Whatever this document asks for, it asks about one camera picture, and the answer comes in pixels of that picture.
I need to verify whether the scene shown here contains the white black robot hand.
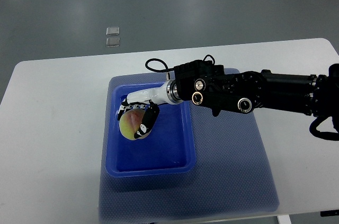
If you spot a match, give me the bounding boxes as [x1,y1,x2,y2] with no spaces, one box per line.
[119,80,183,139]

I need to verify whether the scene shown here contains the yellow red peach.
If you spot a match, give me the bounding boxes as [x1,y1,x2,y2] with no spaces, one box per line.
[119,109,150,140]

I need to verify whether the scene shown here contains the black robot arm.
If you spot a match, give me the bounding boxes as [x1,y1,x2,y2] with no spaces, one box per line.
[118,55,338,141]

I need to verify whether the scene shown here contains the lower metal floor plate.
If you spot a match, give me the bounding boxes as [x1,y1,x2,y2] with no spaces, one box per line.
[105,37,120,48]

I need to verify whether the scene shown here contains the metal floor plate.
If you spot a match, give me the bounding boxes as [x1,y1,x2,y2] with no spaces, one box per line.
[105,37,120,48]
[106,26,120,36]

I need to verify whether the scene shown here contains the upper metal floor plate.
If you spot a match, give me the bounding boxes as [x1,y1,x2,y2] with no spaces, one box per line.
[106,26,120,36]

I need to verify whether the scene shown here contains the blue plastic tray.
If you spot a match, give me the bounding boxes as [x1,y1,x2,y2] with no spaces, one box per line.
[104,79,196,178]

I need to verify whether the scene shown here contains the grey blue textured mat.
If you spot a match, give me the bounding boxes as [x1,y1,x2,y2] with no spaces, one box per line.
[99,73,279,223]

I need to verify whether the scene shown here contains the black cable loop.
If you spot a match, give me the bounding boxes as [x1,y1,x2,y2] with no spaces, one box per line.
[145,58,177,79]

